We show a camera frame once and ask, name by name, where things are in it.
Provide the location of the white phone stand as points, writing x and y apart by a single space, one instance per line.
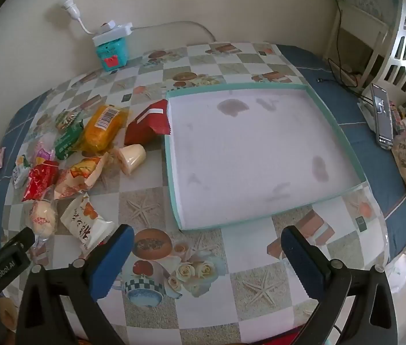
365 111

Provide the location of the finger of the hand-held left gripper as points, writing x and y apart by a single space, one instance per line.
21 239

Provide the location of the round bun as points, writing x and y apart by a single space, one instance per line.
43 221

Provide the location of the white wall plug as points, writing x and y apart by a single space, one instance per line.
71 6

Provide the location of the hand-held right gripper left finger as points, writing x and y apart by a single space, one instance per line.
111 258

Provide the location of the teal toy box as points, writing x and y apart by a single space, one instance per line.
111 54

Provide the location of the bright red snack packet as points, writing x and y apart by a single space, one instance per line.
39 181

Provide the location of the orange and white snack packet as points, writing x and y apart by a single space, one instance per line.
80 176

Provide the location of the white box lid teal rim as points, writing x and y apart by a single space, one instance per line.
253 151

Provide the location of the white snack packet orange print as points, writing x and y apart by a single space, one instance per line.
84 222

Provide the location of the dark green snack packet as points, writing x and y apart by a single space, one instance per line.
67 142

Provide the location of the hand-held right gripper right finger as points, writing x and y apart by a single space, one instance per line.
303 262

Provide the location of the cream jelly cup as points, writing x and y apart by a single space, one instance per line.
131 159

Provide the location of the white chair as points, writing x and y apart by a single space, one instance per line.
361 25

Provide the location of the black smartphone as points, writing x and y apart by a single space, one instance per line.
382 115

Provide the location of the white power strip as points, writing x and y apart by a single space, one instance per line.
111 33

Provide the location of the small green gold snack packet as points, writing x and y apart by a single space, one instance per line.
66 119

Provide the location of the dark red snack packet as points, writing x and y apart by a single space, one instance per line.
145 125

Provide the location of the pink candy packet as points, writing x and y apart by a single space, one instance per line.
44 151

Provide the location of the checkered printed tablecloth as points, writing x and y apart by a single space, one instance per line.
224 258

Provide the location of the small white green packet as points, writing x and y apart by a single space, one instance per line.
20 172

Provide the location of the orange yellow snack packet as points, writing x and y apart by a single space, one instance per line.
102 129

